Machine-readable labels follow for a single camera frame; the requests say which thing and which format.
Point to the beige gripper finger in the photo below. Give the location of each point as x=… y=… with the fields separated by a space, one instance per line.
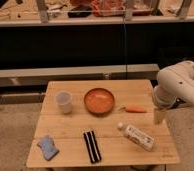
x=159 y=115

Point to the black white striped eraser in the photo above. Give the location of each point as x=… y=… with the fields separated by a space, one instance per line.
x=92 y=147

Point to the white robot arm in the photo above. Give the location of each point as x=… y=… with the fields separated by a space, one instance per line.
x=174 y=82

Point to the white ceramic cup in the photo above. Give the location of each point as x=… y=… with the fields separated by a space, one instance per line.
x=63 y=100

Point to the orange toy carrot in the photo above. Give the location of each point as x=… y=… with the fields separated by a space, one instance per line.
x=133 y=109

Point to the white plastic bottle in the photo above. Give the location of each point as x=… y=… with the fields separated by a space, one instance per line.
x=137 y=136

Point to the orange bowl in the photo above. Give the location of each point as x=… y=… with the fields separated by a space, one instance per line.
x=99 y=101

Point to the wooden table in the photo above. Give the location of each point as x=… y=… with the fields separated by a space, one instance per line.
x=67 y=129

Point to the blue sponge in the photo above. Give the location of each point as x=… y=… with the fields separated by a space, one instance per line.
x=47 y=146

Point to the red cloth on shelf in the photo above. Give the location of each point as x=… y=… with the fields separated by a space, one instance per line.
x=105 y=8

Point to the metal shelf rail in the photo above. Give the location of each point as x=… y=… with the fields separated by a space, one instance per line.
x=41 y=76

